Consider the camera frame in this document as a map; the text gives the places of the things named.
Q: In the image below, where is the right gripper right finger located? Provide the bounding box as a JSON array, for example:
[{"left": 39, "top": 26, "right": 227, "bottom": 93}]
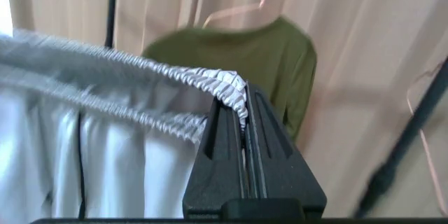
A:
[{"left": 244, "top": 82, "right": 328, "bottom": 220}]

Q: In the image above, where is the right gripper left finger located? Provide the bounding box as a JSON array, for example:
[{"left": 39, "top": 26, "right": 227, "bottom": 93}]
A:
[{"left": 182, "top": 99, "right": 248, "bottom": 220}]

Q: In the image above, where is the pale grey garment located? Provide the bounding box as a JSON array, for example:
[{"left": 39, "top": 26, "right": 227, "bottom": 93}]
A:
[{"left": 0, "top": 27, "right": 249, "bottom": 220}]

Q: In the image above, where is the green printed shirt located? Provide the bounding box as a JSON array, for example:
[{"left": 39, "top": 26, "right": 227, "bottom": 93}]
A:
[{"left": 141, "top": 15, "right": 318, "bottom": 143}]

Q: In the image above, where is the pink clothes hanger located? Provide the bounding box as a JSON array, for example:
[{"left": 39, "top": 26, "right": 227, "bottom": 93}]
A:
[
  {"left": 202, "top": 0, "right": 269, "bottom": 29},
  {"left": 405, "top": 61, "right": 448, "bottom": 216}
]

